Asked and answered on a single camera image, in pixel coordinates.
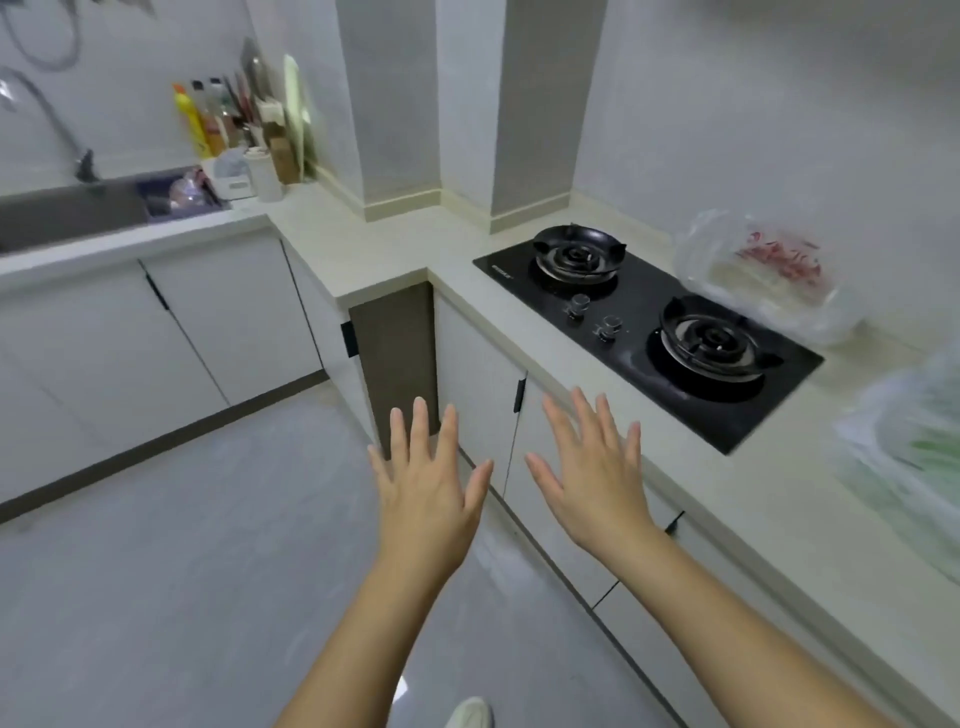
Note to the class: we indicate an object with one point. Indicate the white cabinet door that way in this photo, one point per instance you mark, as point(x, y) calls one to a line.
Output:
point(322, 330)
point(540, 517)
point(472, 390)
point(240, 315)
point(90, 375)

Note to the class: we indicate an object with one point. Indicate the person's right thumb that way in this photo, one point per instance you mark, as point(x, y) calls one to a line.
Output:
point(544, 484)

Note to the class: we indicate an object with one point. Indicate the purple basin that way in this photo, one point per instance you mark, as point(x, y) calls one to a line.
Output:
point(184, 195)

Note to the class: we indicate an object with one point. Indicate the person's right forearm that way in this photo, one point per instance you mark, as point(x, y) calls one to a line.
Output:
point(735, 645)

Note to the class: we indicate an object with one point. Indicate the person's right little finger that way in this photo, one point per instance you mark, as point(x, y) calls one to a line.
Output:
point(634, 454)

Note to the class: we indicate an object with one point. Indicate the brown cabinet panel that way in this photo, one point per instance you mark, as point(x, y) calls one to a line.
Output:
point(394, 360)

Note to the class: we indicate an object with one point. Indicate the black gas burner grate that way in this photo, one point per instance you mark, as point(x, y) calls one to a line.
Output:
point(577, 255)
point(712, 337)

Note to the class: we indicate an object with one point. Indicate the clear plastic bag red print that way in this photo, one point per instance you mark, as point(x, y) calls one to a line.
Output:
point(765, 277)

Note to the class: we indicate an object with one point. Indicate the clear plastic bag green contents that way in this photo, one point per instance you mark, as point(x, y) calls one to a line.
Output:
point(907, 442)

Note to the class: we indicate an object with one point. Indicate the yellow bottle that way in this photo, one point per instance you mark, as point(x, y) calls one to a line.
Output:
point(191, 124)

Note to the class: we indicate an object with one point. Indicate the person's left little finger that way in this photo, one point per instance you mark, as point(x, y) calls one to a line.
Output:
point(379, 471)

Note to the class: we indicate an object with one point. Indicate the black glass gas cooktop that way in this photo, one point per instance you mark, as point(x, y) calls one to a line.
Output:
point(637, 330)

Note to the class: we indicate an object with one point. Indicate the silver kitchen faucet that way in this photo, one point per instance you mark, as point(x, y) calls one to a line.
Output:
point(52, 124)

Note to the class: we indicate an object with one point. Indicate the person's right middle finger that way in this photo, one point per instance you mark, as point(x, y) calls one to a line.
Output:
point(586, 424)

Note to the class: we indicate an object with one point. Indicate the person's left middle finger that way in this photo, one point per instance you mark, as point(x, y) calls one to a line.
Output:
point(420, 439)

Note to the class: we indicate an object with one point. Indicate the person's white shoe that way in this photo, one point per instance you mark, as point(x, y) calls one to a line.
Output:
point(470, 714)

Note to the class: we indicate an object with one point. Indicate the stainless steel sink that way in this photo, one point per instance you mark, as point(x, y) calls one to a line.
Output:
point(67, 214)

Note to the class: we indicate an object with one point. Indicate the silver cooktop knob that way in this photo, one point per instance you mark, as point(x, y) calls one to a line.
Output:
point(609, 327)
point(578, 306)

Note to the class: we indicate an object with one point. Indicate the clear bottle dark cap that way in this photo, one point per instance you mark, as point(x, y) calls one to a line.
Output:
point(219, 120)

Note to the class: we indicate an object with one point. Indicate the person's left forearm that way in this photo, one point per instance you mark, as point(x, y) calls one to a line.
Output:
point(360, 645)

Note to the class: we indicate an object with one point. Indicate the person's left hand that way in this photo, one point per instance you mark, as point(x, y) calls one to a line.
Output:
point(424, 506)

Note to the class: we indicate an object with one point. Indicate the white cup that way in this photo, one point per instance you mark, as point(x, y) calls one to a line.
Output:
point(264, 174)

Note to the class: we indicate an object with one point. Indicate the pale green cutting board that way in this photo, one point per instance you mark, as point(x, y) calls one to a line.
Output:
point(296, 120)

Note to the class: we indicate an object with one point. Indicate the person's left thumb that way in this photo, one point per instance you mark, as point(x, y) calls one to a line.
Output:
point(480, 487)

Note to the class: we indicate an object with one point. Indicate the person's right hand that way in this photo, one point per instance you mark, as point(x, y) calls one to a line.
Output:
point(604, 495)

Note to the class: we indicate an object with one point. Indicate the white storage box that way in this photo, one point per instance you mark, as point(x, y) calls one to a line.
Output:
point(234, 176)

